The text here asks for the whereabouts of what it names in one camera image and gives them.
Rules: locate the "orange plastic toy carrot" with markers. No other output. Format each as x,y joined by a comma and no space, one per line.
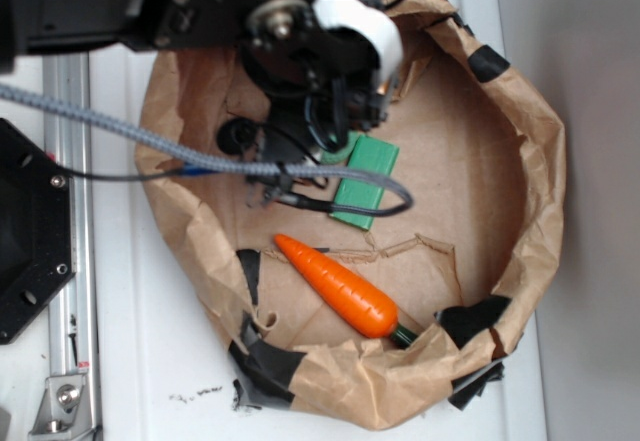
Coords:
357,301

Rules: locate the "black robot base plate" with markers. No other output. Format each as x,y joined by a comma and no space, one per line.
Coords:
36,239

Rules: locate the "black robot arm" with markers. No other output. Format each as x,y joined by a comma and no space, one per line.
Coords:
52,27

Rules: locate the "green rectangular block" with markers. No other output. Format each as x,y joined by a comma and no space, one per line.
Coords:
373,155

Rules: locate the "brown paper bag bin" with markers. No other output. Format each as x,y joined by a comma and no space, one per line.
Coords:
484,158

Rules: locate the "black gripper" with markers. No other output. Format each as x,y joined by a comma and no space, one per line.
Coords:
320,86

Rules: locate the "white tray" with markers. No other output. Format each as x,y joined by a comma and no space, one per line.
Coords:
164,374

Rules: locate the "green dimpled foam ball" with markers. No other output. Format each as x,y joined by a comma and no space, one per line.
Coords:
343,154

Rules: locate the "white curved cover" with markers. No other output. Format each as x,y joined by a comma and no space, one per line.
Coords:
372,24

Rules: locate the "metal corner bracket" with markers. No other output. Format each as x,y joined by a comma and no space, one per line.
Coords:
65,410

